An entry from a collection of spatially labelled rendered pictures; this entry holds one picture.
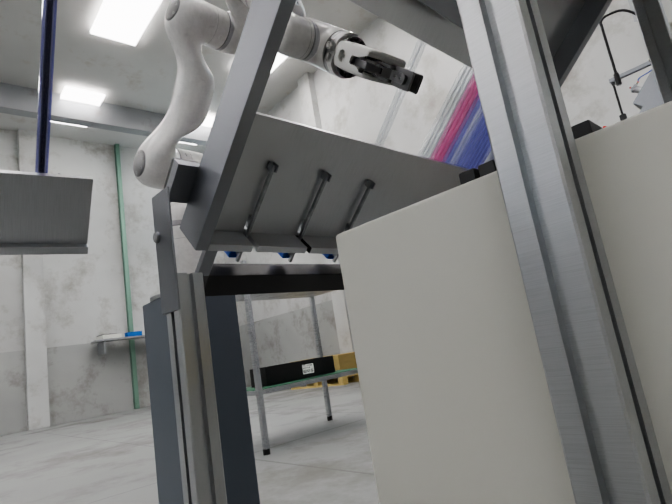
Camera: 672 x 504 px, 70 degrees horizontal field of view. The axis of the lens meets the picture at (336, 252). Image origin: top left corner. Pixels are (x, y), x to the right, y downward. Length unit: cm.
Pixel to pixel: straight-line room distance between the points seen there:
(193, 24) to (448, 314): 109
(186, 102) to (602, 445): 123
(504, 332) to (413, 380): 10
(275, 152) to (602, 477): 58
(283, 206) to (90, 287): 943
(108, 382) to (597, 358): 986
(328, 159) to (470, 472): 54
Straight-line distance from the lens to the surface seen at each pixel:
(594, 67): 601
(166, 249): 69
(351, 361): 703
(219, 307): 128
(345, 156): 83
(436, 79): 709
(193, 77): 137
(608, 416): 32
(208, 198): 69
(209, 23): 137
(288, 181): 78
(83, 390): 994
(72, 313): 1002
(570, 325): 33
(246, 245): 75
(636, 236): 35
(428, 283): 41
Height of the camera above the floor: 51
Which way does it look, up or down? 11 degrees up
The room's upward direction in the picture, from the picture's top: 9 degrees counter-clockwise
